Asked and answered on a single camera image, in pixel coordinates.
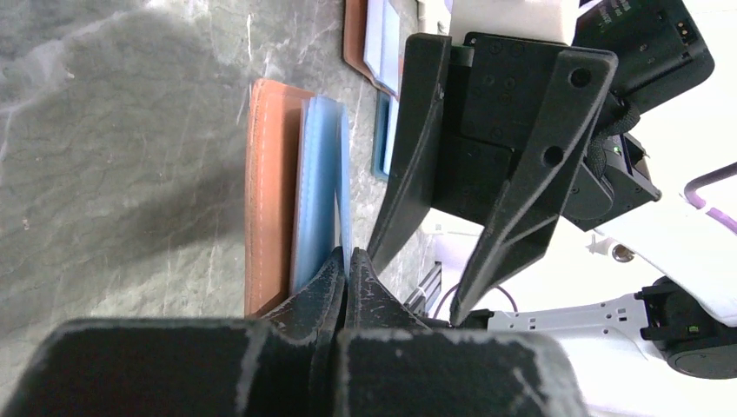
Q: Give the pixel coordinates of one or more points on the aluminium rail frame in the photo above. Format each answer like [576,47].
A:
[426,293]

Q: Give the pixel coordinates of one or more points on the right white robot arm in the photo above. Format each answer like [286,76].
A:
[687,319]

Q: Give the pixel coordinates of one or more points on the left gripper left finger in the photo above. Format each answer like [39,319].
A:
[277,365]

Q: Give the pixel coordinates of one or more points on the blue card holder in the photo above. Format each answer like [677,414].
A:
[386,116]

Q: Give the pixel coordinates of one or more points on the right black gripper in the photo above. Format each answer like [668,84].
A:
[515,108]

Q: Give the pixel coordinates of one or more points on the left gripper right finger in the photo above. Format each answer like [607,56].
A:
[389,364]

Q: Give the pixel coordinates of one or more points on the brown card holder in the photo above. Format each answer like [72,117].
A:
[297,191]
[372,43]

